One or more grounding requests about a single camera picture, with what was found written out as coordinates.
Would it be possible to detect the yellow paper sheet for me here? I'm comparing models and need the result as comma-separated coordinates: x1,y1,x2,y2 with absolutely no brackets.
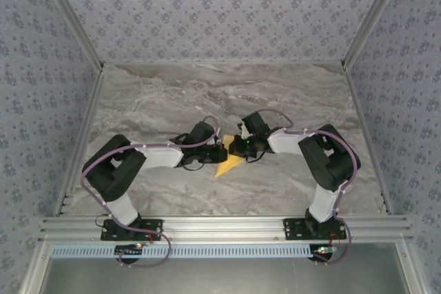
214,134,244,179

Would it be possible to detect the aluminium base beam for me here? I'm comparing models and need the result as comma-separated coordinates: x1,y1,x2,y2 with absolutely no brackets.
37,214,414,244

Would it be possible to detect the small circuit board with LED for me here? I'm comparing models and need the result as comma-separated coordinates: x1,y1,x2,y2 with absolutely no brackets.
114,243,144,258
311,244,340,264

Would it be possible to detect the light blue slotted cable duct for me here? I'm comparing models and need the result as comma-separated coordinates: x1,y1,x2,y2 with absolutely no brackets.
50,243,316,260

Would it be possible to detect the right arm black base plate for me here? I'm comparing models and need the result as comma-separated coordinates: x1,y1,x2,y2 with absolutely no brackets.
282,217,348,242

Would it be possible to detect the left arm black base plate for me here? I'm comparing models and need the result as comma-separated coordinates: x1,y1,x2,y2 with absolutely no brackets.
99,218,165,242

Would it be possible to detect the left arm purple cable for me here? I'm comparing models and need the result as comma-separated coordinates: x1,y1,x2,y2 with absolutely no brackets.
79,116,222,269

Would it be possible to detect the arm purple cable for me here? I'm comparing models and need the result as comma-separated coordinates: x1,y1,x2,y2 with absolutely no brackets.
254,107,358,266
79,116,222,269

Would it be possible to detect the aluminium side rail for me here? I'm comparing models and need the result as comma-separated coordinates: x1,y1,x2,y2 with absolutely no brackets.
53,66,106,218
342,63,396,216

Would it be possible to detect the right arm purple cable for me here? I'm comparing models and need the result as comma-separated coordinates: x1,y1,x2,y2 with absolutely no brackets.
254,107,358,266

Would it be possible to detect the aluminium corner post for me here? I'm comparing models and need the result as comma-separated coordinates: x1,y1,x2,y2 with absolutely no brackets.
340,0,413,68
34,0,105,72

